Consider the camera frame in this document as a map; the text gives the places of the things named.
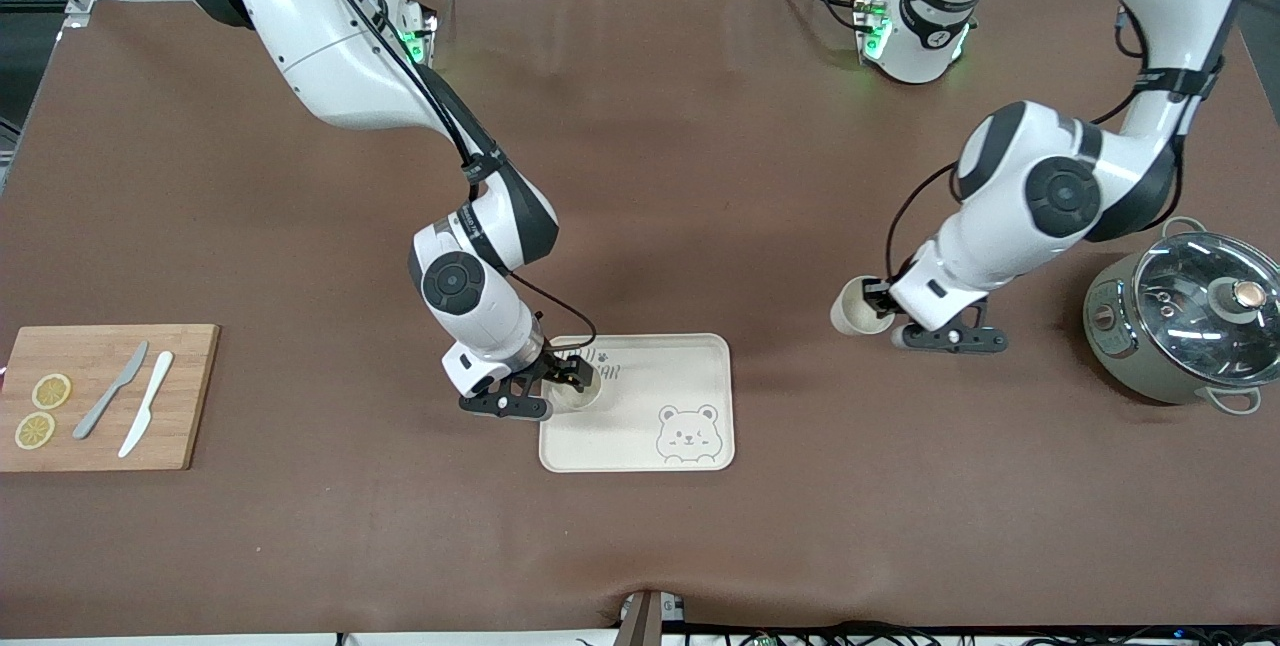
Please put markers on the white plastic cup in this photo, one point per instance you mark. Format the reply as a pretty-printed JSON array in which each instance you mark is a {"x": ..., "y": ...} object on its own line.
[
  {"x": 850, "y": 311},
  {"x": 590, "y": 401}
]

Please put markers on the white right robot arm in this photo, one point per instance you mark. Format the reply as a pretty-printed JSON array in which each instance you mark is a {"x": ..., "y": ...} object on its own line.
[{"x": 330, "y": 46}]

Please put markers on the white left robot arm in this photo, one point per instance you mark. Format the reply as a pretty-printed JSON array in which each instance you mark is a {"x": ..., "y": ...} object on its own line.
[{"x": 1050, "y": 191}]

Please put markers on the cream bear print tray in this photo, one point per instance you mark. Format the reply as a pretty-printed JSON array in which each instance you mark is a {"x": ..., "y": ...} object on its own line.
[{"x": 640, "y": 396}]

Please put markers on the grey-green electric pot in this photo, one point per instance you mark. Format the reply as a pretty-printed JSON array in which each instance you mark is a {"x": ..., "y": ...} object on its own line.
[{"x": 1120, "y": 356}]

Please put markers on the glass pot lid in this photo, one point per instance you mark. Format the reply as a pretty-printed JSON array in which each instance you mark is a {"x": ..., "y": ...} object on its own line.
[{"x": 1190, "y": 296}]

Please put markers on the bamboo cutting board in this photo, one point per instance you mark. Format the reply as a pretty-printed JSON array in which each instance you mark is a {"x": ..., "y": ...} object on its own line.
[{"x": 185, "y": 396}]

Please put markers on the white plastic knife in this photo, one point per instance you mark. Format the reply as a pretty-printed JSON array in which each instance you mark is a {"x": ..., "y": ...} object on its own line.
[{"x": 145, "y": 406}]

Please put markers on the grey plastic knife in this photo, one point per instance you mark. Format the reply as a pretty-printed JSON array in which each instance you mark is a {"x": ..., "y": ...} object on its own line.
[{"x": 105, "y": 401}]

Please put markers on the lemon slice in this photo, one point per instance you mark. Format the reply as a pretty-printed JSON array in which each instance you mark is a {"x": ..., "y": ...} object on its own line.
[
  {"x": 35, "y": 431},
  {"x": 51, "y": 391}
]

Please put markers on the table edge bracket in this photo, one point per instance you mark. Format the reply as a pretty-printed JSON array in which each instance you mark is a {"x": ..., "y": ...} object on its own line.
[{"x": 645, "y": 618}]

